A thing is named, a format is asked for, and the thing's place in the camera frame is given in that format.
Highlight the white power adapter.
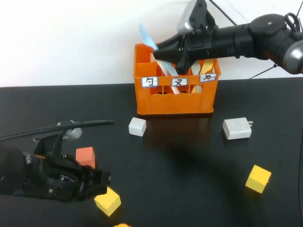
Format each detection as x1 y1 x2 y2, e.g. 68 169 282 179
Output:
222 117 254 140

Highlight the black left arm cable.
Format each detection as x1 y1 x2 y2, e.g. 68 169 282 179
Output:
0 120 116 142

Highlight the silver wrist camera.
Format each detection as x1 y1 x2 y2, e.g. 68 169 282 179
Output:
176 0 210 34
56 120 83 142

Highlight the white foam cube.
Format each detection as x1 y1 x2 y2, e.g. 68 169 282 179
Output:
128 117 147 137

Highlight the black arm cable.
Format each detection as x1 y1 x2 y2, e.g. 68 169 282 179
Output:
284 11 303 34
0 120 116 142

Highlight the white label spoon character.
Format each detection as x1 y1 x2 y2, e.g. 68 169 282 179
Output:
141 77 159 88

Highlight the white label fork character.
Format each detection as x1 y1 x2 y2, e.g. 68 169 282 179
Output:
171 78 188 87

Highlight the light blue plastic fork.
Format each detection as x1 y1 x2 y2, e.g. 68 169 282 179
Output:
138 23 182 95

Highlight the pale grey plastic knife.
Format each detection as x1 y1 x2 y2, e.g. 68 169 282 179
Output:
190 60 203 94

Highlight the white label knife character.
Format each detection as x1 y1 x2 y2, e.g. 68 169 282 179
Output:
199 73 217 83

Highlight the yellow foam cube with notch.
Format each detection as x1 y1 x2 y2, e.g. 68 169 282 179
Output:
245 165 272 194

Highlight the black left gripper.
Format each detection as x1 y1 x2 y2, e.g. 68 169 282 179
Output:
25 153 112 202

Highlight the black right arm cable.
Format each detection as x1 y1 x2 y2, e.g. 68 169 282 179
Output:
284 11 303 34

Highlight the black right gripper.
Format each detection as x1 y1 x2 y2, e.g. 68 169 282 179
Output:
153 25 215 75

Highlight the orange plastic cutlery holder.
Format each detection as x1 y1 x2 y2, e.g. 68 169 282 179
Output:
134 43 222 116

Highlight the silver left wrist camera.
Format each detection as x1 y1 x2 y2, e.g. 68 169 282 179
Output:
56 120 83 142

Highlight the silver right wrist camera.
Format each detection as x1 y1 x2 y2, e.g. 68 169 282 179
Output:
176 0 210 34

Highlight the yellow plastic knife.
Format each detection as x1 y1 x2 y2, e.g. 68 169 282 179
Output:
192 59 214 94

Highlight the orange-red foam cube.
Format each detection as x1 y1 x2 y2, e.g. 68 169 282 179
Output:
75 147 96 169

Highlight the cream plastic fork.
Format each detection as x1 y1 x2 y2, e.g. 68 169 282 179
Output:
155 59 170 76

